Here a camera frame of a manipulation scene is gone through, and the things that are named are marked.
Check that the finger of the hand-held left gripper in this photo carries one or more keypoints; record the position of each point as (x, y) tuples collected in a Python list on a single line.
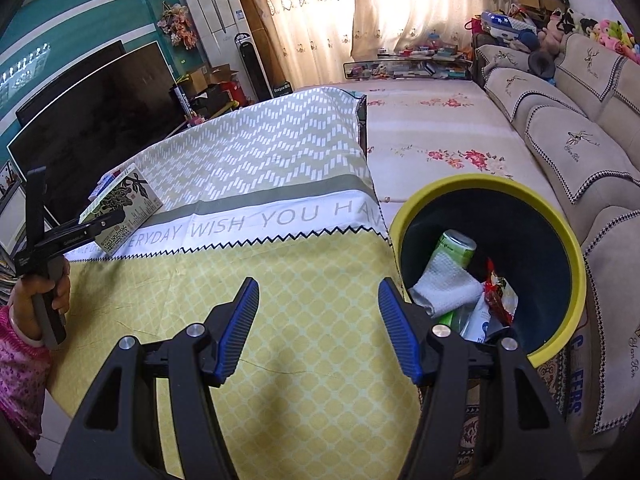
[(90, 227)]

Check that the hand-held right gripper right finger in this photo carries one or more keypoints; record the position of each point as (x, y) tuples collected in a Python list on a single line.
[(400, 330)]

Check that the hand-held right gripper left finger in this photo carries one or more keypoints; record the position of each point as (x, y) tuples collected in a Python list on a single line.
[(240, 325)]

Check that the printed cardboard box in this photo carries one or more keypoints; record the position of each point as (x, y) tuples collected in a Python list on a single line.
[(135, 200)]

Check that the white towel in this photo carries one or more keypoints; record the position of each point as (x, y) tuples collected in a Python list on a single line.
[(447, 285)]

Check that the white blue packet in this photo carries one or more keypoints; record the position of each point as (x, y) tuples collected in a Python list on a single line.
[(482, 322)]

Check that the green can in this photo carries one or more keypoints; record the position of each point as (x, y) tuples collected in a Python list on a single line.
[(457, 247)]

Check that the red snack packet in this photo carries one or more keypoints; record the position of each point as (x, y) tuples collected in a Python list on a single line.
[(500, 297)]

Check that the yellow rimmed dark trash bin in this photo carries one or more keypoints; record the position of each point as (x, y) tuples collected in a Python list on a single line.
[(540, 240)]

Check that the person's left forearm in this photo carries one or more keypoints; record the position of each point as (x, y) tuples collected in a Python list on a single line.
[(20, 385)]

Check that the person's left hand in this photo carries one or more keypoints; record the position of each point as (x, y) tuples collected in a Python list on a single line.
[(22, 305)]

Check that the yellow and white tablecloth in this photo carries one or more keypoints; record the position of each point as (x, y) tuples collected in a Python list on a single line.
[(300, 270)]

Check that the black flat television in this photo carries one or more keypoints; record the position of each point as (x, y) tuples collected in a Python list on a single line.
[(100, 135)]

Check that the open cardboard box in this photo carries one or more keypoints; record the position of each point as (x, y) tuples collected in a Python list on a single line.
[(212, 80)]

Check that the red fire extinguisher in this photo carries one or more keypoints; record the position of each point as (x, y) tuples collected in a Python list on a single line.
[(239, 95)]

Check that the artificial flower decoration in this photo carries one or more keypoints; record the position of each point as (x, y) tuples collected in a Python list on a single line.
[(177, 25)]

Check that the black tower fan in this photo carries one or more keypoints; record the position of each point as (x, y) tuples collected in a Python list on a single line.
[(252, 70)]

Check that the small black box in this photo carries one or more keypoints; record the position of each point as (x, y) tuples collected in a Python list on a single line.
[(283, 92)]

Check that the white standing air conditioner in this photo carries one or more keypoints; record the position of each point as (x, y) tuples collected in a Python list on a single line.
[(220, 20)]

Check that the beige sectional sofa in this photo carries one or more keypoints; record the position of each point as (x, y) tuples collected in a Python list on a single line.
[(575, 150)]

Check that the low glass table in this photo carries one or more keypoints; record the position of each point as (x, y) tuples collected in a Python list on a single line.
[(410, 65)]

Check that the beige sheer curtain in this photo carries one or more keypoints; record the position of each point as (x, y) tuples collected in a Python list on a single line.
[(310, 20)]

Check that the pile of toys and bags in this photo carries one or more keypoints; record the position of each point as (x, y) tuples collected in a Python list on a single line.
[(500, 27)]

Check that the row of plush toys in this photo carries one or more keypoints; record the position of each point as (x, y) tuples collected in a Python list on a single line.
[(590, 30)]

